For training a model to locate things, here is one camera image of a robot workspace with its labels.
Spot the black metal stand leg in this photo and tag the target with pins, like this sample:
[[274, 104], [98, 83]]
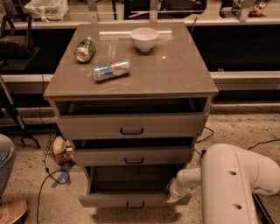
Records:
[[262, 213]]

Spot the blue silver soda can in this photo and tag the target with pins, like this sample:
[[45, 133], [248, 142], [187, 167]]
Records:
[[112, 70]]

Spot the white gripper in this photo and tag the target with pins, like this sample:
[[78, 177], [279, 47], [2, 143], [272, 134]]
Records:
[[175, 191]]

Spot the wire basket with toys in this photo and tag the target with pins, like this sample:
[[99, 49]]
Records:
[[58, 148]]

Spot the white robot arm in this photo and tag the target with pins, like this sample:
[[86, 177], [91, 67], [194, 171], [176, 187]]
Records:
[[229, 177]]

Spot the grey drawer cabinet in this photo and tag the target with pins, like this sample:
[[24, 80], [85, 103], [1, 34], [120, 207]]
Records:
[[173, 68]]

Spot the green soda can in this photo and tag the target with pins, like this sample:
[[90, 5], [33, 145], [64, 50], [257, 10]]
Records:
[[85, 50]]

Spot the colourful toys on shelf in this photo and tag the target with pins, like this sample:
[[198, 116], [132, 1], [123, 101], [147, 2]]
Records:
[[252, 8]]

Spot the white bowl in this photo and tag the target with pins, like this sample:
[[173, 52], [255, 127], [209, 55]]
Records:
[[144, 39]]

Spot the grey drawer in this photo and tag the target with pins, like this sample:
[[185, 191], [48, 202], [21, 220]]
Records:
[[127, 118], [133, 151], [131, 186]]

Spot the blue tape cross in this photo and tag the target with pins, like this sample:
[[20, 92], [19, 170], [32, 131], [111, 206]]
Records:
[[63, 175]]

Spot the person leg in jeans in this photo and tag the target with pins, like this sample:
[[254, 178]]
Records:
[[7, 159]]

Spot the dark chair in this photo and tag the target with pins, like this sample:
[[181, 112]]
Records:
[[16, 51]]

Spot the black tripod leg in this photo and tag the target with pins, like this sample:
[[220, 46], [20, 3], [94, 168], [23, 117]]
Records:
[[9, 106]]

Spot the white plastic bag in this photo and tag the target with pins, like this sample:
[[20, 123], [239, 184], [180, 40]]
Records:
[[47, 10]]

